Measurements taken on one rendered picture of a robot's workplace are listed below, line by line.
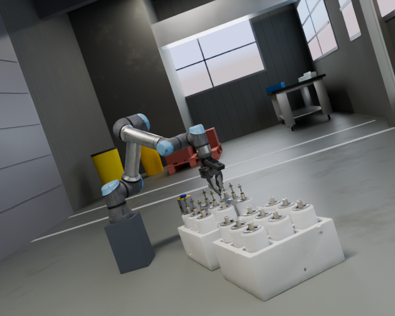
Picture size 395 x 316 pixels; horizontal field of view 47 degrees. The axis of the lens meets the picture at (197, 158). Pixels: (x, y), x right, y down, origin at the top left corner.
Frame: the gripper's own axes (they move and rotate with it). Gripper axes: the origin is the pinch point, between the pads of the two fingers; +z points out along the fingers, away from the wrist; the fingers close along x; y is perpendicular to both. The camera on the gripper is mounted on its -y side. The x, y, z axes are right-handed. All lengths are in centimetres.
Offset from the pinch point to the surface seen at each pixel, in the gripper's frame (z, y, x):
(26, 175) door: -37, 397, 10
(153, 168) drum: 24, 548, -230
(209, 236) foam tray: 17.7, -3.8, 16.4
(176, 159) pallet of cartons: 15, 450, -226
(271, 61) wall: -103, 561, -591
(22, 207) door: -3, 371, 31
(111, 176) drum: 7, 496, -130
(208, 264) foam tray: 30.7, -1.2, 20.3
